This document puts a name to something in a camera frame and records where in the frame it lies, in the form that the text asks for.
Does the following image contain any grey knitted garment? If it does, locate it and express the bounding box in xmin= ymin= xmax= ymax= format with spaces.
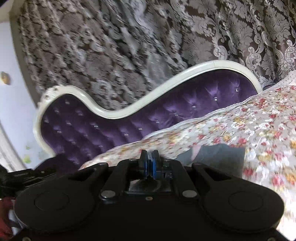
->
xmin=176 ymin=144 xmax=245 ymax=178

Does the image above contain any purple velvet cushion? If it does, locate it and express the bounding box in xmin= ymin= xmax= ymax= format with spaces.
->
xmin=35 ymin=154 xmax=79 ymax=176

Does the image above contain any purple tufted sofa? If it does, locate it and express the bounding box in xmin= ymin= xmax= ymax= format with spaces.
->
xmin=33 ymin=60 xmax=262 ymax=168

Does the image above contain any floral bed sheet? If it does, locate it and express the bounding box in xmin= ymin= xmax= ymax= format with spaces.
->
xmin=82 ymin=71 xmax=295 ymax=240

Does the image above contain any brown damask curtain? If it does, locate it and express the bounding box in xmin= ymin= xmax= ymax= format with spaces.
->
xmin=12 ymin=1 xmax=295 ymax=110

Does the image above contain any white oval mirror frame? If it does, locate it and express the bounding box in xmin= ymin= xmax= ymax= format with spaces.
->
xmin=0 ymin=126 xmax=26 ymax=172

